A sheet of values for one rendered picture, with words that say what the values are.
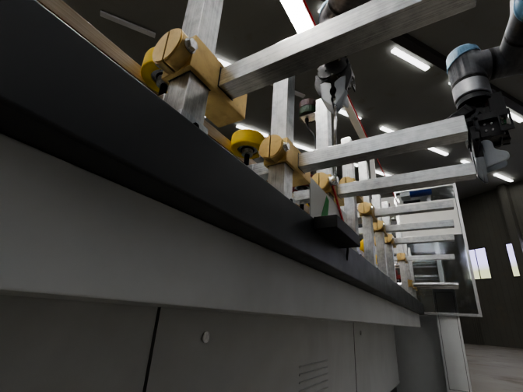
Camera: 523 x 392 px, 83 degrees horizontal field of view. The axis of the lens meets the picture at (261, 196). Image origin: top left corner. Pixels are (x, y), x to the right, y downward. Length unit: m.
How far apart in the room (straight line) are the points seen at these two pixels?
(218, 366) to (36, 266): 0.53
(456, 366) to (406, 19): 2.80
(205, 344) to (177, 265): 0.37
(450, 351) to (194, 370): 2.51
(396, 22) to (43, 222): 0.35
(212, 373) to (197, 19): 0.64
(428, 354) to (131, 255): 2.95
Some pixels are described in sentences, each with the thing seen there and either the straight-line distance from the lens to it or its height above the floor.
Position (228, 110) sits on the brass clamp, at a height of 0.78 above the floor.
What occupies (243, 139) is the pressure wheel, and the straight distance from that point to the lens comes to 0.67.
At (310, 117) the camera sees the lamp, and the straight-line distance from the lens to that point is 0.94.
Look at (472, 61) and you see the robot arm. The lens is 0.93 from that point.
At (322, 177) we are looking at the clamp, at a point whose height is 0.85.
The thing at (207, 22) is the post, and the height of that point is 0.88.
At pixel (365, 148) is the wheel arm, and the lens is 0.56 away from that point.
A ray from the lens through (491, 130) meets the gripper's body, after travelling 0.83.
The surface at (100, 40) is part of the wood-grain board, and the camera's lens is 0.56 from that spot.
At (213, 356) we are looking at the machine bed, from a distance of 0.72.
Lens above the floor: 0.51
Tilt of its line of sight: 22 degrees up
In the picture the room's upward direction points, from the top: 4 degrees clockwise
